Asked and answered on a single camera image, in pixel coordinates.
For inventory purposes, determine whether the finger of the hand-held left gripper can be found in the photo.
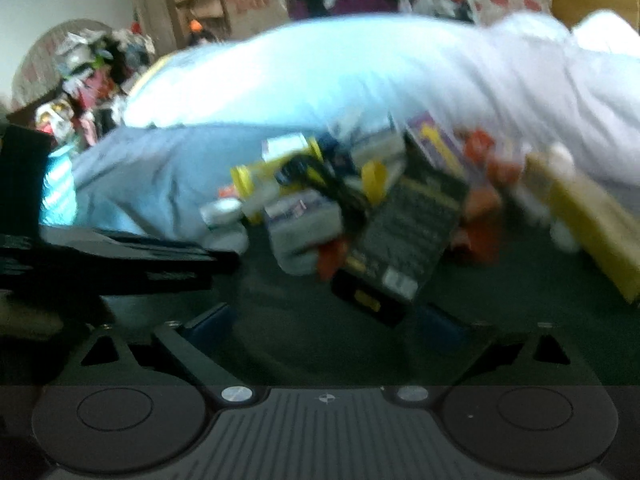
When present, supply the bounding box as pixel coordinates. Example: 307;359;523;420
95;232;240;275
100;270;211;296

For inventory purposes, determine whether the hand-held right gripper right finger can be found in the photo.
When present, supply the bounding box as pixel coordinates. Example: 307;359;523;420
384;304;598;403

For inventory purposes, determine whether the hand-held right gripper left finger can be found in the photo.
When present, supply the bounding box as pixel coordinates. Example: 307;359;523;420
80;304;256;407

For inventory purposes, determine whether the teal plastic basket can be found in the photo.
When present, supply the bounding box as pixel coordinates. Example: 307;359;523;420
40;145;78;227

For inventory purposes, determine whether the dark box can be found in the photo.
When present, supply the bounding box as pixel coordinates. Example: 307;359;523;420
331;157;471;328

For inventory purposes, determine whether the small white jar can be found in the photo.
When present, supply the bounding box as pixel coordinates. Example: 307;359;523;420
200;197;249;254

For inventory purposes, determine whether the blue bed sheet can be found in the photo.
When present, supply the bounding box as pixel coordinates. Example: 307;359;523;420
40;122;640;386

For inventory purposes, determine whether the arched woven screen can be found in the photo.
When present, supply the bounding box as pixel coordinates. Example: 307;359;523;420
12;19;117;107

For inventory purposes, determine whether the pile of colourful clutter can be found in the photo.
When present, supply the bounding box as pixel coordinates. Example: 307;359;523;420
34;27;157;147

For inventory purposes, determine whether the white and grey packet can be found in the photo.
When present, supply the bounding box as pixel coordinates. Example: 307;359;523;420
265;195;347;277

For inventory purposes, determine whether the purple and yellow packet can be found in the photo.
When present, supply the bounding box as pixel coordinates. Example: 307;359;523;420
405;112;468;181

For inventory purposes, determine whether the long yellow box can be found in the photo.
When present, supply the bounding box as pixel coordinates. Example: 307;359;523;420
525;152;640;305

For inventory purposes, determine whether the wooden wardrobe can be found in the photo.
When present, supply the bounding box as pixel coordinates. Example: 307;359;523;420
131;0;227;52

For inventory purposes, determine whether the white pillow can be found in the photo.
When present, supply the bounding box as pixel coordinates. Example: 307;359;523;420
122;12;640;198
572;10;640;58

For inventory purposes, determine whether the black cable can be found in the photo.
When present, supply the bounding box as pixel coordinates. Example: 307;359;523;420
275;152;373;233

